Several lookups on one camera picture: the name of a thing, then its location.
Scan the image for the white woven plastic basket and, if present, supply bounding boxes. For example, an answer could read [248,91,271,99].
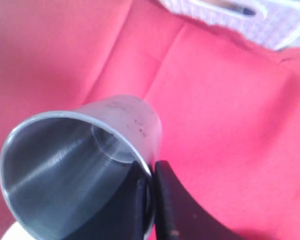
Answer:
[160,0,300,50]

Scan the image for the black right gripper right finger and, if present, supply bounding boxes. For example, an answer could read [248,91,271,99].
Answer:
[153,160,242,240]

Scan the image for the red scalloped table cloth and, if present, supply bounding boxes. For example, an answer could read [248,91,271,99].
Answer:
[0,0,300,240]

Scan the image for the stainless steel cup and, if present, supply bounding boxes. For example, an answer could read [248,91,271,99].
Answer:
[0,94,162,240]

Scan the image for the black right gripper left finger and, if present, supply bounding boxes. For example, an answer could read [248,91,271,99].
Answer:
[67,162,152,240]

